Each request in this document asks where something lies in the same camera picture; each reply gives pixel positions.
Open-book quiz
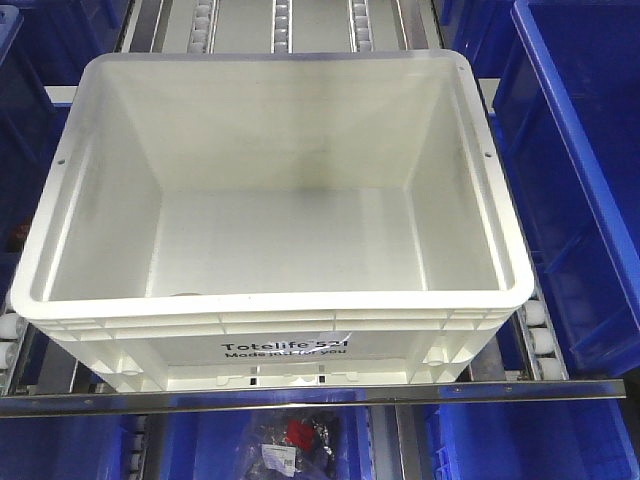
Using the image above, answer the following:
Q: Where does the roller track back left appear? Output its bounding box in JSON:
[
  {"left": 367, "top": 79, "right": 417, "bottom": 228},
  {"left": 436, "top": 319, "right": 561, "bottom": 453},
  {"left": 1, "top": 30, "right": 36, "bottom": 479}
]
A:
[{"left": 187, "top": 0, "right": 218, "bottom": 54}]

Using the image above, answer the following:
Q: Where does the bagged parts red black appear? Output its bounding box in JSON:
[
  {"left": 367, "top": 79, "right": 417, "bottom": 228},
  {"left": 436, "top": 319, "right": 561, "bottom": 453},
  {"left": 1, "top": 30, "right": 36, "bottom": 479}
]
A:
[{"left": 234, "top": 409, "right": 343, "bottom": 479}]

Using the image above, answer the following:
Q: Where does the white roller track right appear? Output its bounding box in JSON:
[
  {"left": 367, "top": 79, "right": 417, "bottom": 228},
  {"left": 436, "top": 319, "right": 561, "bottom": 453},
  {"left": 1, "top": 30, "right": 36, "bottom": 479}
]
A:
[{"left": 514, "top": 295, "right": 570, "bottom": 381}]

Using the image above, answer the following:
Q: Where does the blue bin lower right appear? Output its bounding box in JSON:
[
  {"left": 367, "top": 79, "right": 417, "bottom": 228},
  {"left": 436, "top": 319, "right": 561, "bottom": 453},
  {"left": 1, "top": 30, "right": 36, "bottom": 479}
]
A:
[{"left": 424, "top": 400, "right": 639, "bottom": 479}]

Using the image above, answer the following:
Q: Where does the blue bin left of tote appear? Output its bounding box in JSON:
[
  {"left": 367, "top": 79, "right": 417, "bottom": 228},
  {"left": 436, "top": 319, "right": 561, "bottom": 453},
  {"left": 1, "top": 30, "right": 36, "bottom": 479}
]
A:
[{"left": 1, "top": 4, "right": 56, "bottom": 295}]

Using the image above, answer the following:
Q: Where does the blue bin lower front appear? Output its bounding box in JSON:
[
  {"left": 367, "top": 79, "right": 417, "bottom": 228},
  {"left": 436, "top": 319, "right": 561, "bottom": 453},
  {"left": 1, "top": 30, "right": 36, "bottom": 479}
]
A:
[{"left": 1, "top": 415, "right": 141, "bottom": 479}]

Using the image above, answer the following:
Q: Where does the blue bin back left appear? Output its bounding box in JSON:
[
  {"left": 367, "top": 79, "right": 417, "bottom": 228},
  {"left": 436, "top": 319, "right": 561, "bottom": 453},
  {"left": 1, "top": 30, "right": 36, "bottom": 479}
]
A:
[{"left": 8, "top": 0, "right": 130, "bottom": 86}]

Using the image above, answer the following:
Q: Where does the white roller track left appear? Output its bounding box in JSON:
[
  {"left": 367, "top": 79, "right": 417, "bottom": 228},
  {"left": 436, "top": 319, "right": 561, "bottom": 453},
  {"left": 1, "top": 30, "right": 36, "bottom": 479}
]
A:
[{"left": 1, "top": 305, "right": 37, "bottom": 396}]

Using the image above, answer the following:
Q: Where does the steel shelf front rail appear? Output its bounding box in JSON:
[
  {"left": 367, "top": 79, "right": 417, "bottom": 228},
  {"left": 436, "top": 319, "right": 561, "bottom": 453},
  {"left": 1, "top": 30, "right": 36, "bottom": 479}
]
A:
[{"left": 1, "top": 379, "right": 626, "bottom": 418}]

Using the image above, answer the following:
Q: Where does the blue bin lower middle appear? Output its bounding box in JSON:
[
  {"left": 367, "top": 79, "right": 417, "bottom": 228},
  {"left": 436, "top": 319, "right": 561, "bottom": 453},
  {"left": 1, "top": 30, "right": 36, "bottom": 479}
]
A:
[{"left": 144, "top": 406, "right": 374, "bottom": 479}]

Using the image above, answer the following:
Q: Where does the white plastic tote box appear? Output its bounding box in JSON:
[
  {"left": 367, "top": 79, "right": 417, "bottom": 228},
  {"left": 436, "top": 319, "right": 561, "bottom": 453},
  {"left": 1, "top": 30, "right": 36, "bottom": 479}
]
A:
[{"left": 10, "top": 50, "right": 534, "bottom": 392}]

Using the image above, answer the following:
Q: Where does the blue plastic bin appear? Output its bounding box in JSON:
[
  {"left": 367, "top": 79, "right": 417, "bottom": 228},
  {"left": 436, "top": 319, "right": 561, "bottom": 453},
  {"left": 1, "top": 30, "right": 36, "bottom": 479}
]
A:
[{"left": 493, "top": 1, "right": 639, "bottom": 376}]

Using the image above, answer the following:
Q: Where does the roller track back right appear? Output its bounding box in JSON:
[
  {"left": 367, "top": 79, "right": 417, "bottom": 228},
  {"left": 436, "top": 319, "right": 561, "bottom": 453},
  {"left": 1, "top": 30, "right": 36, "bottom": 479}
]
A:
[{"left": 348, "top": 0, "right": 374, "bottom": 52}]

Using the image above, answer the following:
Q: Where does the roller track back middle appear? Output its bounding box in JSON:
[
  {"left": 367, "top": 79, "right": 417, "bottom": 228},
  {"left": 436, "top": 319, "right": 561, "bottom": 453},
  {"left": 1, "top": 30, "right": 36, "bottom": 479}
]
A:
[{"left": 271, "top": 0, "right": 293, "bottom": 54}]

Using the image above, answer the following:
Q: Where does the white roller track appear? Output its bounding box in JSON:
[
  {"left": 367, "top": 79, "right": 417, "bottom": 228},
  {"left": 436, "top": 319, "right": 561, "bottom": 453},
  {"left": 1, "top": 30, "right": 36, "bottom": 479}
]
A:
[
  {"left": 1, "top": 305, "right": 37, "bottom": 396},
  {"left": 514, "top": 295, "right": 570, "bottom": 381}
]

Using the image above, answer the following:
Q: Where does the blue bin back right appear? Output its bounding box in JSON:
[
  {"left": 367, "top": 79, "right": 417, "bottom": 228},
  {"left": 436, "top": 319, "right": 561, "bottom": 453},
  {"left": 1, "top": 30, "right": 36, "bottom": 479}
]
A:
[{"left": 433, "top": 0, "right": 516, "bottom": 78}]

